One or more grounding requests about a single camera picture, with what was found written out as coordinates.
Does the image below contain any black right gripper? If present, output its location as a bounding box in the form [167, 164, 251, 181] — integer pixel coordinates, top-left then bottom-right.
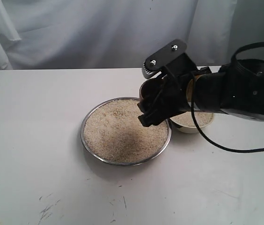
[138, 53, 198, 127]

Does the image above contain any brown wooden cup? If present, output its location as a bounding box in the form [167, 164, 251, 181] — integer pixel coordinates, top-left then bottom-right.
[139, 78, 165, 107]

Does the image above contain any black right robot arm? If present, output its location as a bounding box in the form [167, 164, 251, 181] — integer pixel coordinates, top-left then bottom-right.
[138, 54, 264, 127]

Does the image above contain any small white rice bowl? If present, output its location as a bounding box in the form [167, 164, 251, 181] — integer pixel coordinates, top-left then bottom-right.
[170, 112, 214, 134]

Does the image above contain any round steel rice plate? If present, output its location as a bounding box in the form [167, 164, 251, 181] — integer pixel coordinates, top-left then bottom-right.
[80, 97, 172, 166]

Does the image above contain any white backdrop curtain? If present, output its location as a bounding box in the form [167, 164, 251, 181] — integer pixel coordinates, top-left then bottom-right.
[0, 0, 264, 70]

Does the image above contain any black camera cable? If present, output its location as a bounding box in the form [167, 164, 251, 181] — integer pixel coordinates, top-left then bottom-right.
[190, 41, 264, 154]

